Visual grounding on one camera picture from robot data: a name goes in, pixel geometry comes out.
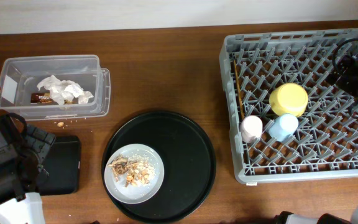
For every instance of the clear plastic waste bin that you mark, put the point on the clear plastic waste bin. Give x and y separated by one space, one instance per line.
20 76

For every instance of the wooden chopstick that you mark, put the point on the wooden chopstick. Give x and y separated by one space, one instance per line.
238 90

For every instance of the grey dishwasher rack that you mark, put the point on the grey dishwasher rack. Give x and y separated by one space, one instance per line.
325 145

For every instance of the light blue plastic cup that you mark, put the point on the light blue plastic cup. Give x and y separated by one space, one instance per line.
283 127

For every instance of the yellow plastic bowl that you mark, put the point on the yellow plastic bowl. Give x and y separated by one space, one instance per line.
289 98

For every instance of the black rectangular tray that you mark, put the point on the black rectangular tray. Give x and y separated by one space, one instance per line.
61 171

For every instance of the food scraps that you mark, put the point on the food scraps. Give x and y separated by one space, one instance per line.
134 171

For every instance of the gold brown snack wrapper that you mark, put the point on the gold brown snack wrapper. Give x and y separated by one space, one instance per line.
48 99

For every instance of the round black serving tray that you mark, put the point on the round black serving tray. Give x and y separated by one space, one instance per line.
188 159

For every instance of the pink plastic cup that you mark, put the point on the pink plastic cup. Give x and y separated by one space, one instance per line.
251 128

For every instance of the white napkin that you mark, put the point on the white napkin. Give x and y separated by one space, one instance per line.
64 90

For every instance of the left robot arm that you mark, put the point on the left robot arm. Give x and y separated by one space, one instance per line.
23 149

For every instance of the grey plate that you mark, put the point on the grey plate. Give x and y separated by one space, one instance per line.
131 194

